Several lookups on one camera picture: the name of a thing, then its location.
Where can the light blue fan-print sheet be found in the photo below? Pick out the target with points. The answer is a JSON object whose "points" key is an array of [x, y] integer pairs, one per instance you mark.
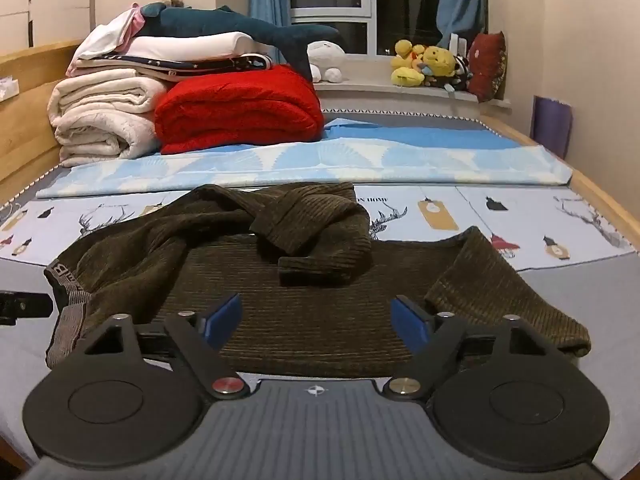
{"points": [[350, 160]]}

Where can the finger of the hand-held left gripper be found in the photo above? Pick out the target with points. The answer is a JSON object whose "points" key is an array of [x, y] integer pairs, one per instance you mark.
{"points": [[25, 306]]}

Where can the white-framed window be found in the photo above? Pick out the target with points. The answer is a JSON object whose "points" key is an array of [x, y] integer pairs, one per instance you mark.
{"points": [[405, 15]]}

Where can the red folded blanket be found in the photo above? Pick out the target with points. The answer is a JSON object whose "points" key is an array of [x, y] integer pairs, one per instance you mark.
{"points": [[240, 110]]}

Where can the cream folded blanket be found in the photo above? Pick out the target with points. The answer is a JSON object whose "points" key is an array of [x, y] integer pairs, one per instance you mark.
{"points": [[100, 120]]}

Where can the white plastic object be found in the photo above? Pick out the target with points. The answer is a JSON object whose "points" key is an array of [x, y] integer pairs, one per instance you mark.
{"points": [[459, 44]]}

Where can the wooden bed frame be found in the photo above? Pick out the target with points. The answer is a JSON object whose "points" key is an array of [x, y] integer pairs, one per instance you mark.
{"points": [[30, 135]]}

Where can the yellow bear plush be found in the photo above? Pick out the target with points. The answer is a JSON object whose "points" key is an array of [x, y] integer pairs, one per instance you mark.
{"points": [[440, 62]]}

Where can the white wardrobe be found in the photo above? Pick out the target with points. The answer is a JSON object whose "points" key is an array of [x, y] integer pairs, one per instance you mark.
{"points": [[45, 0]]}

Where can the red cushion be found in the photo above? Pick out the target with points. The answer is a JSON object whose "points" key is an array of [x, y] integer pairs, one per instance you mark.
{"points": [[487, 67]]}

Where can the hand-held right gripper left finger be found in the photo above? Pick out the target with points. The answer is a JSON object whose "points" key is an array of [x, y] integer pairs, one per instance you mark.
{"points": [[225, 317]]}

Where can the grey deer-print bed sheet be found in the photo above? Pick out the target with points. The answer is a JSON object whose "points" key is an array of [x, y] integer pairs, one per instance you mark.
{"points": [[575, 300]]}

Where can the blue shark plush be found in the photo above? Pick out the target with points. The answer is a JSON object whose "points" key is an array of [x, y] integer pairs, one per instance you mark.
{"points": [[210, 22]]}

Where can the yellow duck plush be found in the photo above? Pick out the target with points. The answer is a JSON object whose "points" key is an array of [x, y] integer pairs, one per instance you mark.
{"points": [[405, 77]]}

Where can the white plush toy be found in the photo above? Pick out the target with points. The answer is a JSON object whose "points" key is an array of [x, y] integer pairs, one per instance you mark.
{"points": [[327, 57]]}

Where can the beige plush toy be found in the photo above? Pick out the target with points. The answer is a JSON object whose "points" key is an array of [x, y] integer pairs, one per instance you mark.
{"points": [[170, 1]]}

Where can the purple folder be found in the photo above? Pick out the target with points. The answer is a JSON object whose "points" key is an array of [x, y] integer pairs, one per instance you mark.
{"points": [[550, 127]]}

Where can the white folded cloth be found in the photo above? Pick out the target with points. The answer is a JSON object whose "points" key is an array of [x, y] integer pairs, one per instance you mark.
{"points": [[105, 37]]}

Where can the navy star-print blanket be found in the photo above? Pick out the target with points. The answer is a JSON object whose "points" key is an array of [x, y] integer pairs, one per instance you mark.
{"points": [[220, 66]]}

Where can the small white box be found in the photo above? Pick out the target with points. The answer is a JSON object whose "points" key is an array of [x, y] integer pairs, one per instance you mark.
{"points": [[7, 90]]}

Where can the striped plush toy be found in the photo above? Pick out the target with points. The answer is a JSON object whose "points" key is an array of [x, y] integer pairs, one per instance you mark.
{"points": [[462, 72]]}

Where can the white window sill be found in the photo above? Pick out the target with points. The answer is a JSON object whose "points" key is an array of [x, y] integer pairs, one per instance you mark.
{"points": [[370, 91]]}

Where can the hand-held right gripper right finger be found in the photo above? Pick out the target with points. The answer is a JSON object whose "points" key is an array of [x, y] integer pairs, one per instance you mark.
{"points": [[410, 322]]}

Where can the pink cloth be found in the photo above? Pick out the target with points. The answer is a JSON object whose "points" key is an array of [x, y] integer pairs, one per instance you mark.
{"points": [[135, 22]]}

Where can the white folded quilt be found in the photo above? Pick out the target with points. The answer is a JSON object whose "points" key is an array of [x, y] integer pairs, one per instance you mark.
{"points": [[190, 45]]}

